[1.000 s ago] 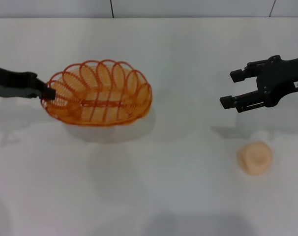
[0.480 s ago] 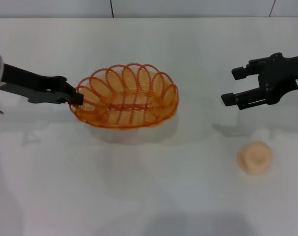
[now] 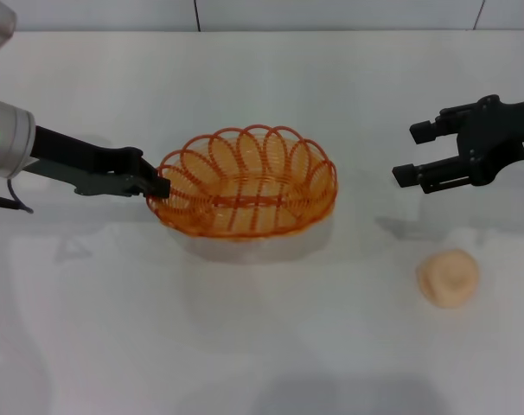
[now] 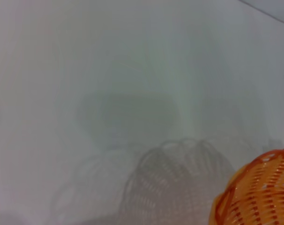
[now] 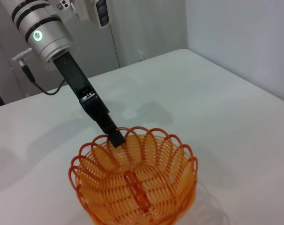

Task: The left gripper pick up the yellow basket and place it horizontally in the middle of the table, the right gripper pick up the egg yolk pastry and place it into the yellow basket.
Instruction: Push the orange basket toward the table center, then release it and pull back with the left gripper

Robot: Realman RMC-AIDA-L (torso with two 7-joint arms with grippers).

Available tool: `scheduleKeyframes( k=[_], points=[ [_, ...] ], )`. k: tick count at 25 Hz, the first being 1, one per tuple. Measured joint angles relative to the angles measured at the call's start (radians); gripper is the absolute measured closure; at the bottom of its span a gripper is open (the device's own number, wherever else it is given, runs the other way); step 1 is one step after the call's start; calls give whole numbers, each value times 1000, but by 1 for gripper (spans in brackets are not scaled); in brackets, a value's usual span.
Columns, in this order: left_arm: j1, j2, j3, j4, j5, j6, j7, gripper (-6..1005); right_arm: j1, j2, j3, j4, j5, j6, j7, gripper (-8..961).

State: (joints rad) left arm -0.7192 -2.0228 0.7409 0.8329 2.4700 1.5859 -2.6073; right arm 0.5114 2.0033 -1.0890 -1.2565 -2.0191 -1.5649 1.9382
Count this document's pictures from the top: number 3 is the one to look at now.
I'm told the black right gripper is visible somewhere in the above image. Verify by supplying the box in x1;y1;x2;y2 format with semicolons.
391;94;524;195

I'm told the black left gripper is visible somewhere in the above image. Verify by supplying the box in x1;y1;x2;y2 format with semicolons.
28;124;172;200

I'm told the orange wire basket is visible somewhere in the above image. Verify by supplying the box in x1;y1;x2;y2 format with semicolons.
145;124;339;240

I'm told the beige bread bun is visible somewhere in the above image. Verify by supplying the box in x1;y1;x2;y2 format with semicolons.
415;248;480;310

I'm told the left wrist connector cable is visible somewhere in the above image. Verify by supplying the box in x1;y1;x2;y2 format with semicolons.
0;176;35;215

